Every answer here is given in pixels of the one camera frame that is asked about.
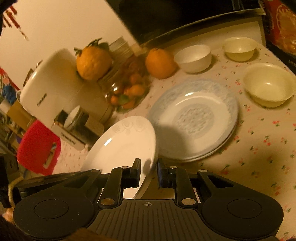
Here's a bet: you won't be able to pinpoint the white swirl pattern plate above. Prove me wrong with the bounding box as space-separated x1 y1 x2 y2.
81 116 158 199

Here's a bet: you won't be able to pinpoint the blue floral plate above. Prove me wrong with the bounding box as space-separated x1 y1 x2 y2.
157 121 238 162
146 78 239 160

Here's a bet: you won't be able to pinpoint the white ceramic bowl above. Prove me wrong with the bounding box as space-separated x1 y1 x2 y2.
174 45 212 74

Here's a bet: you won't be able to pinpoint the white kitchen appliance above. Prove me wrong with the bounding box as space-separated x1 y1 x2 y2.
20 48 112 150

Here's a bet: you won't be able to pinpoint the red plastic stool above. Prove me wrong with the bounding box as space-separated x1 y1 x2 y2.
16 120 61 176

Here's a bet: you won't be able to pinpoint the dark tea leaf jar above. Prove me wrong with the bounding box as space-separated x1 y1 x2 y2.
63 105 89 130

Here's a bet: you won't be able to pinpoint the cherry print tablecloth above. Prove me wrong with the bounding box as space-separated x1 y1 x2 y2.
52 43 296 241

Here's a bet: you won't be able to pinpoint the glass jar of kumquats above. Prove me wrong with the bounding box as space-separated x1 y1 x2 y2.
98 54 151 113

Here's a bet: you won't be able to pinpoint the large citrus on jar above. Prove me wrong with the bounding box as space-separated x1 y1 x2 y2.
74 38 113 81

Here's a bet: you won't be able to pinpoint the cream bowl near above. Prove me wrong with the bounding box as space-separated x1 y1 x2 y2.
242 63 295 108

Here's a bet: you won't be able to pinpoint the cream bowl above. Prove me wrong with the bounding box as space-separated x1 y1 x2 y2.
242 63 295 108
222 37 257 62

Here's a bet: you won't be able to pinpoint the stacked tin cans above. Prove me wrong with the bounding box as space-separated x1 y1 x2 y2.
109 37 134 63

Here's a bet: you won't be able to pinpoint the large orange citrus on table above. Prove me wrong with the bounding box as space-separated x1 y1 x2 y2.
145 48 178 79

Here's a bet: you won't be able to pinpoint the cream bowl far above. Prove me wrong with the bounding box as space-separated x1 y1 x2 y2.
222 37 257 62

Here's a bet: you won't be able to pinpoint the black Midea microwave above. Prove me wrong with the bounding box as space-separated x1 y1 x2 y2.
107 1 264 45

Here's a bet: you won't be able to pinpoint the red gift box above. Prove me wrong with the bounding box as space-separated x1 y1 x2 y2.
261 0 295 56

